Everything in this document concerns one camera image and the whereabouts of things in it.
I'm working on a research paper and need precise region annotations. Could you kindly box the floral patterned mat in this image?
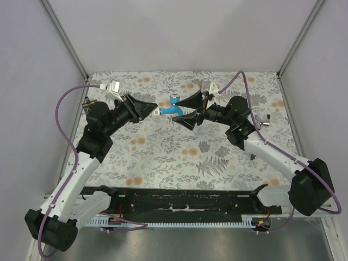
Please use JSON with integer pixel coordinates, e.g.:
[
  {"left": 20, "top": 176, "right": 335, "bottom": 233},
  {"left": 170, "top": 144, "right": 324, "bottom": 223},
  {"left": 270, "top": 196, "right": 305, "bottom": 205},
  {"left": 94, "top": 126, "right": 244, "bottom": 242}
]
[{"left": 86, "top": 71, "right": 297, "bottom": 190}]

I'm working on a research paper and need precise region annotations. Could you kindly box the small chrome faucet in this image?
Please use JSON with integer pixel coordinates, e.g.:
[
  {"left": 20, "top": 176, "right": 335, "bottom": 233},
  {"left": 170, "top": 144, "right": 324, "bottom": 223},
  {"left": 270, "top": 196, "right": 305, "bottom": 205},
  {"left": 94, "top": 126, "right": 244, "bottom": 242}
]
[{"left": 254, "top": 114, "right": 270, "bottom": 130}]

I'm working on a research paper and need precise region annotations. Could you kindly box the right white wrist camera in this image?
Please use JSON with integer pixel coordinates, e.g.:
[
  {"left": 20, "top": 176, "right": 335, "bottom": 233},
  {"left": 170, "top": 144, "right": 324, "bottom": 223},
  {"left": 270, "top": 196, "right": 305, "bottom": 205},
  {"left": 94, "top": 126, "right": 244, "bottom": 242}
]
[{"left": 201, "top": 81, "right": 219, "bottom": 95}]

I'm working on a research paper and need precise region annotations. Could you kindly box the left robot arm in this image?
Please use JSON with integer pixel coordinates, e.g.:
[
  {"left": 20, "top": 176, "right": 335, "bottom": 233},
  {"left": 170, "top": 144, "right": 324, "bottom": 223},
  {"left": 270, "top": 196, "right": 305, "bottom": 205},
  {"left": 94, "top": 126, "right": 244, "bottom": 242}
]
[{"left": 24, "top": 95, "right": 158, "bottom": 257}]

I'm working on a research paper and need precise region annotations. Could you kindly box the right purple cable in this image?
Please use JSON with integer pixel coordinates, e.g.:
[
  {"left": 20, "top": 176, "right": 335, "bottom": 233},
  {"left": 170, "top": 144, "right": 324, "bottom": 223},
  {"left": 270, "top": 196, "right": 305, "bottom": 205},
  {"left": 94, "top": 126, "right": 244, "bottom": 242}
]
[{"left": 219, "top": 70, "right": 342, "bottom": 234}]

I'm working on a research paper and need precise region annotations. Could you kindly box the dark metal faucet left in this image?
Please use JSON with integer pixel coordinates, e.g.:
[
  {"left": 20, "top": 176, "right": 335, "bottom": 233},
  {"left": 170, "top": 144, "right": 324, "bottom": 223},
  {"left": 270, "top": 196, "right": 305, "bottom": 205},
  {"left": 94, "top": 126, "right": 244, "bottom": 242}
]
[{"left": 82, "top": 96, "right": 97, "bottom": 115}]

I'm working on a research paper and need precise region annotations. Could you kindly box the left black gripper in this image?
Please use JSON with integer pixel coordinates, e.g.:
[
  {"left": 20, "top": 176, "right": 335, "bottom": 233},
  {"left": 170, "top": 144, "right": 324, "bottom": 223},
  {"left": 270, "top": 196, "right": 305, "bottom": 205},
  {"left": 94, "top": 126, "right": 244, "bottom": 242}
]
[{"left": 104, "top": 93, "right": 158, "bottom": 136}]

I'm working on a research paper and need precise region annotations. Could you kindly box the right aluminium frame post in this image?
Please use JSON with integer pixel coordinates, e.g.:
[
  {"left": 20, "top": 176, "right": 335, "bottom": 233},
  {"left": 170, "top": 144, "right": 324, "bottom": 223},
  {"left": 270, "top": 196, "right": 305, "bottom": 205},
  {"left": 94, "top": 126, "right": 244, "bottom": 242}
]
[{"left": 277, "top": 0, "right": 326, "bottom": 79}]

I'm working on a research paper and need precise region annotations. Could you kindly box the white plastic elbow fitting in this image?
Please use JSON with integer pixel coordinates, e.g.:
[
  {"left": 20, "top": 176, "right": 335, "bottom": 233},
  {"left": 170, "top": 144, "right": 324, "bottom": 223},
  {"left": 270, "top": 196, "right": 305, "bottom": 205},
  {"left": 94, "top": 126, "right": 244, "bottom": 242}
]
[{"left": 151, "top": 107, "right": 161, "bottom": 117}]

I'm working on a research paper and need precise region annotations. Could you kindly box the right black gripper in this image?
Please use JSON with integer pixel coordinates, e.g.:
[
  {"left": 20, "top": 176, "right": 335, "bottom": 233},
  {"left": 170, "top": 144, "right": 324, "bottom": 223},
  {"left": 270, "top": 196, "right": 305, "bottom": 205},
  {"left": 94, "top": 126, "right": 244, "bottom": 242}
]
[{"left": 172, "top": 89, "right": 235, "bottom": 131}]

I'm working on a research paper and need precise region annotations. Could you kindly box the left aluminium frame post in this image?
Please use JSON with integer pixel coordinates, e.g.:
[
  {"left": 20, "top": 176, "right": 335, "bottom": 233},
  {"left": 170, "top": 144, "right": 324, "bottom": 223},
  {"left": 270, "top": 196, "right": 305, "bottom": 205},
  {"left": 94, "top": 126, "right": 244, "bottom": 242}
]
[{"left": 39, "top": 0, "right": 89, "bottom": 82}]

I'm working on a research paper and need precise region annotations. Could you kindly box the aluminium frame post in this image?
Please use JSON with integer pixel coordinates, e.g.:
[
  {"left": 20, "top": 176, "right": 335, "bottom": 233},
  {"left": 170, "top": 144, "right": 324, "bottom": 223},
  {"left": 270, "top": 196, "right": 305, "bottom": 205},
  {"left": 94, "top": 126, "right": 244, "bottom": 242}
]
[
  {"left": 277, "top": 0, "right": 326, "bottom": 79},
  {"left": 39, "top": 0, "right": 89, "bottom": 82}
]

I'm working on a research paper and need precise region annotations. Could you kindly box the purple cable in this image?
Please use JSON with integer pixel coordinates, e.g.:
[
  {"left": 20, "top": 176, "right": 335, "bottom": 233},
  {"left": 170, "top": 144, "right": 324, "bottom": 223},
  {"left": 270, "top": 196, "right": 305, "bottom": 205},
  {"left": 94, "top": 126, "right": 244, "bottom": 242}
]
[
  {"left": 37, "top": 84, "right": 149, "bottom": 258},
  {"left": 219, "top": 70, "right": 342, "bottom": 234}
]

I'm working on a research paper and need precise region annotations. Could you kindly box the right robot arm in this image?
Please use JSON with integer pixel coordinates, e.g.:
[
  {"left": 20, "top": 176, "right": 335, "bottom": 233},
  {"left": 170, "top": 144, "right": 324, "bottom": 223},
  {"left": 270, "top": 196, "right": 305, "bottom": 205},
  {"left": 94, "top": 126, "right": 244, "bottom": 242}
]
[{"left": 172, "top": 91, "right": 334, "bottom": 216}]

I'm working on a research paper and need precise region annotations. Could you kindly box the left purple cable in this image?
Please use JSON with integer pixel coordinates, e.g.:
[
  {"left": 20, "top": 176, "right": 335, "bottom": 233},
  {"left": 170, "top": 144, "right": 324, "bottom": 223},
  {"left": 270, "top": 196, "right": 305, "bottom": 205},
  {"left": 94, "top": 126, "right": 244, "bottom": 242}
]
[{"left": 37, "top": 84, "right": 149, "bottom": 258}]

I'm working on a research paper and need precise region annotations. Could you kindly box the white slotted cable duct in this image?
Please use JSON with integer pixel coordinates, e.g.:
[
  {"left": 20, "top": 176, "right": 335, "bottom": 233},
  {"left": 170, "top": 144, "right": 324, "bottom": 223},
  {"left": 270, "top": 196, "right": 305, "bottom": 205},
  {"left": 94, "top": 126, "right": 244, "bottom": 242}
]
[{"left": 84, "top": 215, "right": 252, "bottom": 228}]

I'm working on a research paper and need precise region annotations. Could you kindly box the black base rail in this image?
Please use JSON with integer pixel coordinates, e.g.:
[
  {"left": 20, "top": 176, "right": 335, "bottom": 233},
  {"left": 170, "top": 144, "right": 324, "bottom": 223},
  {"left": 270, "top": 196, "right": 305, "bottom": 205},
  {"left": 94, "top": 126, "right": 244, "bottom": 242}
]
[{"left": 88, "top": 184, "right": 283, "bottom": 224}]

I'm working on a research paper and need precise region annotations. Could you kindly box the blue plastic faucet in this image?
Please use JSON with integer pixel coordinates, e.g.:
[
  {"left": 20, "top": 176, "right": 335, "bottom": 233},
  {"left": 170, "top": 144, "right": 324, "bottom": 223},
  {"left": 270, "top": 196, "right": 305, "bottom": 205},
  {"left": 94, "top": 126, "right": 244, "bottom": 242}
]
[{"left": 160, "top": 94, "right": 183, "bottom": 116}]

